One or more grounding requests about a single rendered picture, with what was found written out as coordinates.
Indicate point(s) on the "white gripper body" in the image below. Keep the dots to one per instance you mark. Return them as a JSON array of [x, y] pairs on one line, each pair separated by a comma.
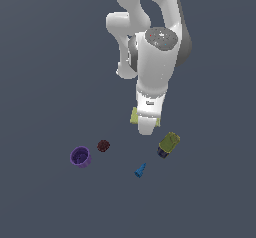
[[148, 110]]

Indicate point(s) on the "purple cup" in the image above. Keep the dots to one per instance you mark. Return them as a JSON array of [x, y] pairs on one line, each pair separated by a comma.
[[80, 156]]

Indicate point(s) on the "blue cone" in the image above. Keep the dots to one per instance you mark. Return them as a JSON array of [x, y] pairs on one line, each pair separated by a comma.
[[140, 171]]

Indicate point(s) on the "yellow-green flat block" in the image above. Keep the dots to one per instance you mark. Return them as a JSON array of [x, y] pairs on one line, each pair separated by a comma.
[[134, 116]]

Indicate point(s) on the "dark red bumpy ball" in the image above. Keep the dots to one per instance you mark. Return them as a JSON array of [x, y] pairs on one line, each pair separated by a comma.
[[103, 145]]

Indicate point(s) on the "olive bottle with dark cap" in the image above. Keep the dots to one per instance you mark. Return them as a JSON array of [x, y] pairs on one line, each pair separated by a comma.
[[168, 143]]

